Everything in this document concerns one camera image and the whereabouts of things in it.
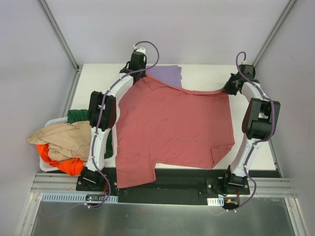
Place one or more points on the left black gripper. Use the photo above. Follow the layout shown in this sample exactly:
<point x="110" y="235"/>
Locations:
<point x="137" y="68"/>

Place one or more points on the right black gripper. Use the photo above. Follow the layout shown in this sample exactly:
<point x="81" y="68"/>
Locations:
<point x="229" y="86"/>

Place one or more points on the pink t shirt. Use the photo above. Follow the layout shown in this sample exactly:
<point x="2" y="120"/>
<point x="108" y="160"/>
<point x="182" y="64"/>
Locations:
<point x="173" y="126"/>

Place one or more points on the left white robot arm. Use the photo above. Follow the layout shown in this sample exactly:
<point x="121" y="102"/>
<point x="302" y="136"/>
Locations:
<point x="103" y="113"/>

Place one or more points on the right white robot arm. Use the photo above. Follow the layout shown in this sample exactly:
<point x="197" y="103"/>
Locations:
<point x="258" y="125"/>

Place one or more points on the folded purple t shirt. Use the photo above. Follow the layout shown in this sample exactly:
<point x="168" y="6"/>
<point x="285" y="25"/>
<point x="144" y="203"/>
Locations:
<point x="168" y="74"/>

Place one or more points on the green t shirt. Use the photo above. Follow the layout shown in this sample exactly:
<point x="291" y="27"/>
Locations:
<point x="82" y="115"/>

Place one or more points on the beige t shirt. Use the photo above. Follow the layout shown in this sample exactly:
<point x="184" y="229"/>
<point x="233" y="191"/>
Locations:
<point x="65" y="140"/>

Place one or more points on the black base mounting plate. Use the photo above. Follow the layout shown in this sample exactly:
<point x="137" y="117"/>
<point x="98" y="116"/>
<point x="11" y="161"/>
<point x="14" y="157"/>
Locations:
<point x="195" y="196"/>

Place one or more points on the orange t shirt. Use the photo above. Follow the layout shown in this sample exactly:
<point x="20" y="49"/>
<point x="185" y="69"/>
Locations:
<point x="72" y="166"/>

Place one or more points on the white laundry basket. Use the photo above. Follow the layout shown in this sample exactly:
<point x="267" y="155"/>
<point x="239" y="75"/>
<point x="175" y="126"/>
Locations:
<point x="108" y="162"/>

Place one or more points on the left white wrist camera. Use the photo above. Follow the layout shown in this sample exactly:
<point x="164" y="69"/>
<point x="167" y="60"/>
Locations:
<point x="139" y="49"/>

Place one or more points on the left aluminium frame post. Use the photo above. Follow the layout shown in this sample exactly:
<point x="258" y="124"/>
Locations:
<point x="58" y="33"/>

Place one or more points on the aluminium frame post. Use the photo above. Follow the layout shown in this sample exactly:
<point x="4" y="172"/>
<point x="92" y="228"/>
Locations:
<point x="290" y="4"/>
<point x="58" y="33"/>

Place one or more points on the right aluminium frame post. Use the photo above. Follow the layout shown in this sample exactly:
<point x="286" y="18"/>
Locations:
<point x="290" y="4"/>

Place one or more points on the right white cable duct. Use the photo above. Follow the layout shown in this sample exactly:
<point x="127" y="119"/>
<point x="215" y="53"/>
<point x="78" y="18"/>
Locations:
<point x="216" y="202"/>

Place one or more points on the white cable duct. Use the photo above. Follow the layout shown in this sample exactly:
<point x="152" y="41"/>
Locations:
<point x="78" y="198"/>
<point x="216" y="202"/>

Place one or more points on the left white cable duct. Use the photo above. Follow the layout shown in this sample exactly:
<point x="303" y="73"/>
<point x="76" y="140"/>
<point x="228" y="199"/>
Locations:
<point x="78" y="198"/>

